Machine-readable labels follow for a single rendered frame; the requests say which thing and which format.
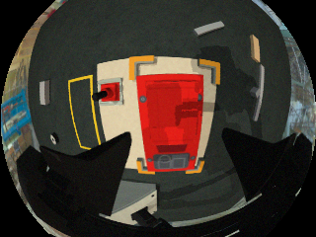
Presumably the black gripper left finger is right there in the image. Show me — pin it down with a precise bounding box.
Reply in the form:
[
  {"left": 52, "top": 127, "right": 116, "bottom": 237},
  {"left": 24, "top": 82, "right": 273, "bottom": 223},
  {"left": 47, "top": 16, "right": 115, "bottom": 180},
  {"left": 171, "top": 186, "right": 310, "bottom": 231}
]
[{"left": 39, "top": 131, "right": 131, "bottom": 216}]

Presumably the tan rectangular block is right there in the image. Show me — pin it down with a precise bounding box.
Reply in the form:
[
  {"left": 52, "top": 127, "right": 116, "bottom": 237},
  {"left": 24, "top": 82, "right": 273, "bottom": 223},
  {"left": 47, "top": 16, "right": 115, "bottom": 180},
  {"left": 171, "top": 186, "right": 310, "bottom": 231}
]
[{"left": 250, "top": 35, "right": 261, "bottom": 62}]

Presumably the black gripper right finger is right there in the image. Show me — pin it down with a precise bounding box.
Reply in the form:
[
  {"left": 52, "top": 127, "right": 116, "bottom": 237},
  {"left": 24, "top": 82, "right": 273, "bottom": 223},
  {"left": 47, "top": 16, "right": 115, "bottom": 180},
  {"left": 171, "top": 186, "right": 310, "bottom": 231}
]
[{"left": 221, "top": 127, "right": 296, "bottom": 202}]

